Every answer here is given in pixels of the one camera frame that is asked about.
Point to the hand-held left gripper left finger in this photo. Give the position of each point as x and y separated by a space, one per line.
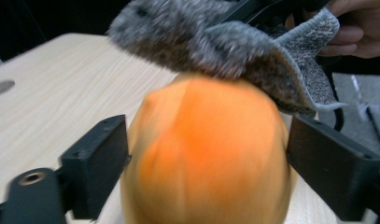
97 161

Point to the grey furry cloth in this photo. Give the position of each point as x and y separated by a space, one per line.
215 46

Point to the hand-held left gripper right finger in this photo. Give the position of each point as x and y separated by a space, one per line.
330 168

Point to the orange plush toy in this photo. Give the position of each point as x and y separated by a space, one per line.
206 155

